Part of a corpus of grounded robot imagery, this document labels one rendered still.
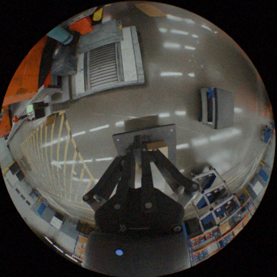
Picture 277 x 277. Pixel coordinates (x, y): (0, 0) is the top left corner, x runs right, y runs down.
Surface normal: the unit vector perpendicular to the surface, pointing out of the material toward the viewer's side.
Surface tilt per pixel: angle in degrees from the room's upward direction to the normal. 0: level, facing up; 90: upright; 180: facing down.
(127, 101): 0
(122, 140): 0
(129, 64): 0
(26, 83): 90
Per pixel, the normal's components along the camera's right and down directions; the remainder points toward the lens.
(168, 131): -0.02, 0.38
